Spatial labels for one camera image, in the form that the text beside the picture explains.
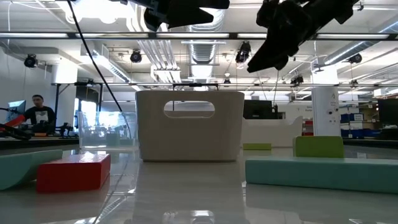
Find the computer monitor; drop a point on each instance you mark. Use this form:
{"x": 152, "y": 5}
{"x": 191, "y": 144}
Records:
{"x": 17, "y": 109}

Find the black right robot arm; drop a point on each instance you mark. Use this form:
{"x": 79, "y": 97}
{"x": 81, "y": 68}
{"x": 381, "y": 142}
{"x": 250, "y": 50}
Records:
{"x": 346, "y": 9}

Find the blue storage bin shelf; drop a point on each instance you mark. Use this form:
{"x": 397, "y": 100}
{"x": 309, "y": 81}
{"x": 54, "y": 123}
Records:
{"x": 357, "y": 124}

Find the white pillar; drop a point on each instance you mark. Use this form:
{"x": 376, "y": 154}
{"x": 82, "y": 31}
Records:
{"x": 326, "y": 105}

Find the long teal block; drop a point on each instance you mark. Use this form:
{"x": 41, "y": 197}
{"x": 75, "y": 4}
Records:
{"x": 320, "y": 174}

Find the black overhead beam with lights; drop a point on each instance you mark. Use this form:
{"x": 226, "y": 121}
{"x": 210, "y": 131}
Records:
{"x": 93, "y": 35}

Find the black ceiling spotlight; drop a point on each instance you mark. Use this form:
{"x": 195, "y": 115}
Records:
{"x": 297, "y": 80}
{"x": 136, "y": 57}
{"x": 243, "y": 53}
{"x": 355, "y": 58}
{"x": 30, "y": 61}

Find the red storage bin shelf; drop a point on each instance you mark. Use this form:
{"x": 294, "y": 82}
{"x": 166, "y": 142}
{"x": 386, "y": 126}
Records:
{"x": 308, "y": 128}

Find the small green block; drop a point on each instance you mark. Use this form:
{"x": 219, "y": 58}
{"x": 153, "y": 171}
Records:
{"x": 318, "y": 147}

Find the white plastic bin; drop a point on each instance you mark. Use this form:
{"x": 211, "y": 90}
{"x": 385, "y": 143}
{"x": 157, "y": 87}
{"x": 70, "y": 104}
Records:
{"x": 273, "y": 133}

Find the black monitor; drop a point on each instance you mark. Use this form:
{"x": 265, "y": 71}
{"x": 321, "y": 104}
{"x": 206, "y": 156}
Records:
{"x": 388, "y": 112}
{"x": 259, "y": 109}

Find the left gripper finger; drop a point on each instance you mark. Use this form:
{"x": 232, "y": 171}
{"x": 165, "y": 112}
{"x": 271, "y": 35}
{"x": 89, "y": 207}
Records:
{"x": 214, "y": 3}
{"x": 186, "y": 18}

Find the red block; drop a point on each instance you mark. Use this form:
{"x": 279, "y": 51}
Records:
{"x": 73, "y": 174}

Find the silver ventilation duct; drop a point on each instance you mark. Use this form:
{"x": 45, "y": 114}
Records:
{"x": 203, "y": 53}

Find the clear plastic bin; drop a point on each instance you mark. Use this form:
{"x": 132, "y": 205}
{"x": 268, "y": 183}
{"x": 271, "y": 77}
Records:
{"x": 105, "y": 130}

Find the person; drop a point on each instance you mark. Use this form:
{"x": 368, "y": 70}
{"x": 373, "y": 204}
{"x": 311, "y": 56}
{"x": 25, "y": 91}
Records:
{"x": 40, "y": 115}

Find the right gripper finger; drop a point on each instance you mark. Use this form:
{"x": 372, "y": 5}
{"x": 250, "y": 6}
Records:
{"x": 267, "y": 14}
{"x": 270, "y": 59}

